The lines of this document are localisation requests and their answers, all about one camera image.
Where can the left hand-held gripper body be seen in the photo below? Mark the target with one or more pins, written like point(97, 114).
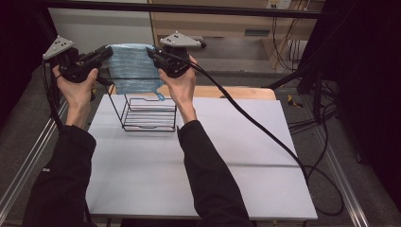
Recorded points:
point(71, 67)

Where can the blue striped cloth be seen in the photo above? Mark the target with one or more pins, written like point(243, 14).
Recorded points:
point(134, 67)

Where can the person's left hand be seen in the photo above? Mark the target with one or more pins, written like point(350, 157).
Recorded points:
point(77, 91)

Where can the office chair base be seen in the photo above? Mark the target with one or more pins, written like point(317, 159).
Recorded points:
point(201, 42)

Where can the yellow black tape strip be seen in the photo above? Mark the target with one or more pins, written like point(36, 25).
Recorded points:
point(294, 101)

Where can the person's right hand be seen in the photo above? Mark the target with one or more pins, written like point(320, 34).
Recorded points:
point(181, 86)

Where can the wooden desk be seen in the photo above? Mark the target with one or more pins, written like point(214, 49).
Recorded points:
point(239, 23)

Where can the black metal frame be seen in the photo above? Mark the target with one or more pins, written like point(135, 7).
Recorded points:
point(220, 11)

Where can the aluminium rail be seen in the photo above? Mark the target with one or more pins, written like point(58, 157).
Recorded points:
point(19, 176)
point(343, 183)

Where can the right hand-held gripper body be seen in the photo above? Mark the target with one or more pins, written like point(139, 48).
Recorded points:
point(176, 61)

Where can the black curtain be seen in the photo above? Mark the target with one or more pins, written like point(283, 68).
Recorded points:
point(365, 78)
point(19, 47)

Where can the white power strip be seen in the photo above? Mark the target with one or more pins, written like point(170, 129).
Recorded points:
point(279, 3)

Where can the white cabinet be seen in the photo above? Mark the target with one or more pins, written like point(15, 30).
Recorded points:
point(91, 26)

